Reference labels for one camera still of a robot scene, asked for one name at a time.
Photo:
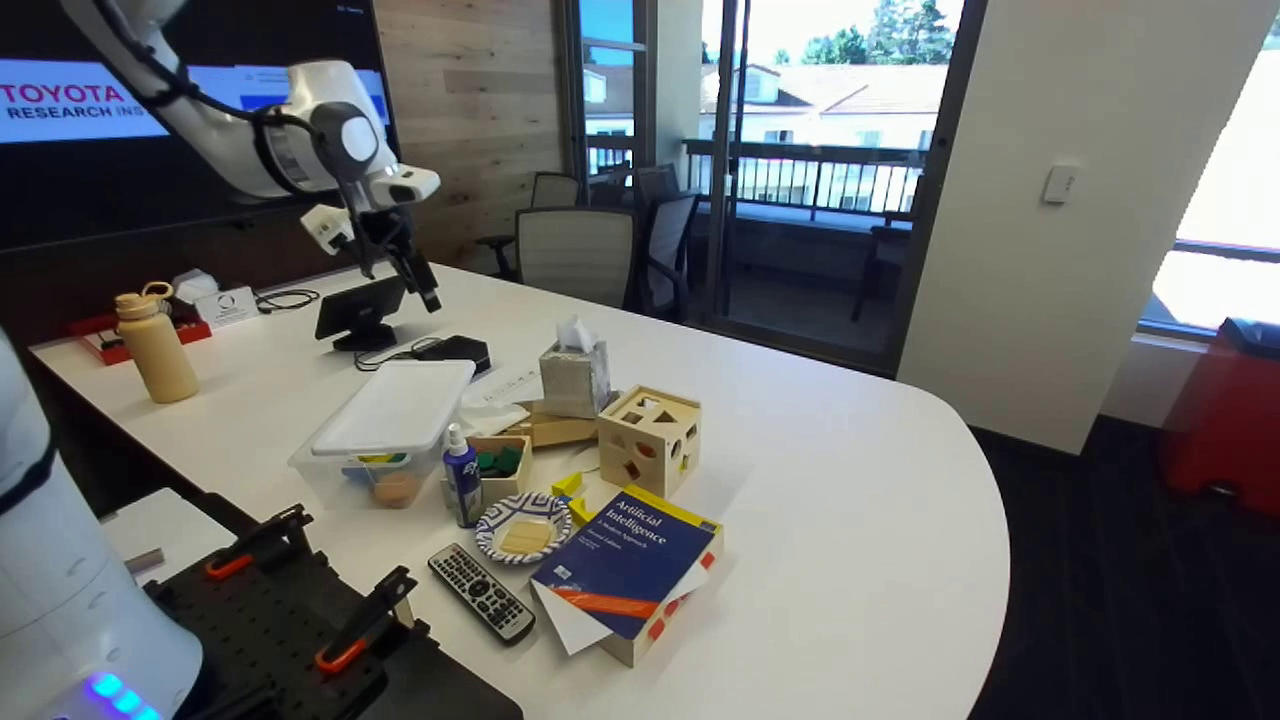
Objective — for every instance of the small black monitor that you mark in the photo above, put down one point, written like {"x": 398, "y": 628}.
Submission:
{"x": 357, "y": 308}

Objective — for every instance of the beige water bottle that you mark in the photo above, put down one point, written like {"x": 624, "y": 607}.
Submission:
{"x": 163, "y": 352}

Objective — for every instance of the blue patterned plate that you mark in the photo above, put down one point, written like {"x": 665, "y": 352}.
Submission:
{"x": 520, "y": 531}

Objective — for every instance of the clear plastic storage container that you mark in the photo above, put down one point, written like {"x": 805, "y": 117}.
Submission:
{"x": 326, "y": 474}

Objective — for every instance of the wooden shape sorter cube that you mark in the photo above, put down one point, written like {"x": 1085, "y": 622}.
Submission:
{"x": 651, "y": 443}

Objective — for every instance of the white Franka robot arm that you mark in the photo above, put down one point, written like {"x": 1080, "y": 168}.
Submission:
{"x": 266, "y": 147}

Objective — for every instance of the grey mesh office chair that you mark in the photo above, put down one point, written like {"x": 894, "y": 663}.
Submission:
{"x": 578, "y": 254}

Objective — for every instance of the dark office chair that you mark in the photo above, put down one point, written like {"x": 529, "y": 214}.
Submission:
{"x": 665, "y": 246}

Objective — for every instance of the red cabinet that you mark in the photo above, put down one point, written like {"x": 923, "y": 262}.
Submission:
{"x": 1227, "y": 422}

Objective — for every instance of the blue white glue bottle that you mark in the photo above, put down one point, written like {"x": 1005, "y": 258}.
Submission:
{"x": 462, "y": 480}

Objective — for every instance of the small yellow block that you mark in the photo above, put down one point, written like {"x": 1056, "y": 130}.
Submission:
{"x": 574, "y": 499}

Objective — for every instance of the balcony railing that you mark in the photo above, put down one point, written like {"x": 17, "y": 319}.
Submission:
{"x": 800, "y": 181}

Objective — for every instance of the black mounting plate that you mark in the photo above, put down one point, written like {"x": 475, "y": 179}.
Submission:
{"x": 275, "y": 634}

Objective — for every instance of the silver tissue dispenser box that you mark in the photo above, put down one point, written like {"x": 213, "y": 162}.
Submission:
{"x": 574, "y": 382}

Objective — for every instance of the small white box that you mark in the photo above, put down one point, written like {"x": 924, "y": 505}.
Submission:
{"x": 223, "y": 303}

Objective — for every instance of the grey remote control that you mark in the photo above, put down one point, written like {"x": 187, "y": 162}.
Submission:
{"x": 481, "y": 594}

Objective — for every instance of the red flat tray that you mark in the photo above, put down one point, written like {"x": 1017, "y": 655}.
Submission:
{"x": 105, "y": 349}

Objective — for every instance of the blue textbook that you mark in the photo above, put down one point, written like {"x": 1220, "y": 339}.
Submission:
{"x": 623, "y": 563}

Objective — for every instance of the white plastic lid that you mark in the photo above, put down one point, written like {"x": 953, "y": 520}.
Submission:
{"x": 398, "y": 405}

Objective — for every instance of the wall television screen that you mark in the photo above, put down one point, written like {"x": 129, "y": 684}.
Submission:
{"x": 81, "y": 105}

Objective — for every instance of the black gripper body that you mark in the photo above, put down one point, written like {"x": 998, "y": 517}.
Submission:
{"x": 382, "y": 229}

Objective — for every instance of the small wooden box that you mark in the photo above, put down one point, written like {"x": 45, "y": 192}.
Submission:
{"x": 504, "y": 471}

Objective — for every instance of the white light switch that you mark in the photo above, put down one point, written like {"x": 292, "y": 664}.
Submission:
{"x": 1056, "y": 187}

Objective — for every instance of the flat wooden tray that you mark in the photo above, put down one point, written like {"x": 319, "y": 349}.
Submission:
{"x": 552, "y": 428}

